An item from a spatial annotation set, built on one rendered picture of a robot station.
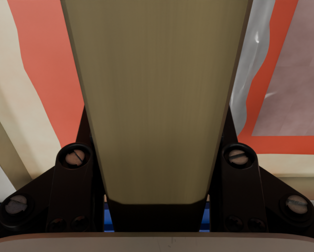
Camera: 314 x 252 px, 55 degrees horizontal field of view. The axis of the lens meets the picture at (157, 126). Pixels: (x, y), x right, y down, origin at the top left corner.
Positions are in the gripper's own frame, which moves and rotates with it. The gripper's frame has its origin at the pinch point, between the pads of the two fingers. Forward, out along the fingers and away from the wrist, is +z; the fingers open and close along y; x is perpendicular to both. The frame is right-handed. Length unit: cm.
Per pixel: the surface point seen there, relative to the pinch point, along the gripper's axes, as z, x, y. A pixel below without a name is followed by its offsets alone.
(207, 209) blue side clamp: 9.5, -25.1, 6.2
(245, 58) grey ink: 13.5, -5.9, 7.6
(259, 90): 13.9, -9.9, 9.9
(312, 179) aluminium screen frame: 13.7, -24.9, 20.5
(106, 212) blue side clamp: 9.4, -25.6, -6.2
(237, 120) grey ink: 13.6, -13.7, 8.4
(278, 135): 14.0, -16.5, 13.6
